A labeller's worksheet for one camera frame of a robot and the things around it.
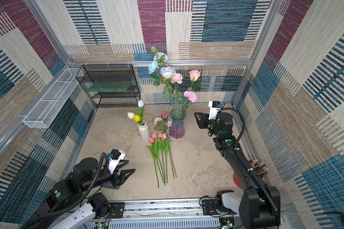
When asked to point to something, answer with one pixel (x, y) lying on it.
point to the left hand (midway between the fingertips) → (131, 166)
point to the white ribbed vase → (144, 131)
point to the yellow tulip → (136, 118)
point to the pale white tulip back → (140, 104)
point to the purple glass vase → (177, 130)
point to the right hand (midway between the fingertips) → (197, 115)
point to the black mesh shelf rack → (111, 73)
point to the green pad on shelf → (110, 87)
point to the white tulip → (130, 115)
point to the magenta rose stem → (164, 114)
